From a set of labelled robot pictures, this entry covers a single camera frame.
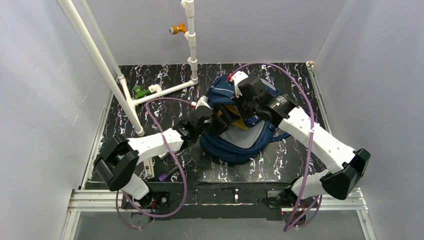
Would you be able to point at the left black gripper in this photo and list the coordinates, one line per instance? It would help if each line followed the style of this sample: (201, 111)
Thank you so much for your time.
(214, 120)

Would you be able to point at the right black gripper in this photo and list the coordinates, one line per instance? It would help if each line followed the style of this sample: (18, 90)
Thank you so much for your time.
(240, 108)

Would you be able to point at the yellow book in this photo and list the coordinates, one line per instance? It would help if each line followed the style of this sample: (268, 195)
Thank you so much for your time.
(240, 122)

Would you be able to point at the navy blue student backpack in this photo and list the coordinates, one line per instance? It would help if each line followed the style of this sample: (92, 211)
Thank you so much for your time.
(236, 145)

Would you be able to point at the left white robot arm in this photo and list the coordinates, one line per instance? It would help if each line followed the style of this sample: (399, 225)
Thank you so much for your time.
(117, 161)

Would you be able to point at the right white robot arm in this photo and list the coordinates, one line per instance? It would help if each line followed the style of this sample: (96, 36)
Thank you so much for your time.
(345, 166)

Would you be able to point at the white green card pack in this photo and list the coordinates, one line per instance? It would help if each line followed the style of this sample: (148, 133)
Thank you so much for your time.
(163, 155)

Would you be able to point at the purple black marker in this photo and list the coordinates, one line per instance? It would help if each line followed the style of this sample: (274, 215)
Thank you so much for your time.
(168, 173)

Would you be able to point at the green pipe valve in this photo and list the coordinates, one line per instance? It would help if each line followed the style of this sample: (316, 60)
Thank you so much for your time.
(140, 92)

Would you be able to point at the white glue stick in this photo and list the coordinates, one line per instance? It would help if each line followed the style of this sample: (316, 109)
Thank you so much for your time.
(148, 165)

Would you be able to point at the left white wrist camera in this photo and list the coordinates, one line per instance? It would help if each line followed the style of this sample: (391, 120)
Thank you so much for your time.
(202, 104)

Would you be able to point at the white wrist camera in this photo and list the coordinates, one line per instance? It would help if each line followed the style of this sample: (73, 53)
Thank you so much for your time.
(202, 104)
(235, 79)

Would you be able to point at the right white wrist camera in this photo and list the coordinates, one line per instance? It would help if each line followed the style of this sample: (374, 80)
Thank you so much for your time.
(235, 79)

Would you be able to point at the white PVC pipe frame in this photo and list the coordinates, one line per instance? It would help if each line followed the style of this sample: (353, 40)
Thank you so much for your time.
(110, 69)

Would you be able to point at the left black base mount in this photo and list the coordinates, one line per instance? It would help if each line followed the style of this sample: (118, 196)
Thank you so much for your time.
(154, 200)

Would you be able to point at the aluminium rail frame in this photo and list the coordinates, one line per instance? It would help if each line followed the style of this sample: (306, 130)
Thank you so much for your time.
(218, 190)

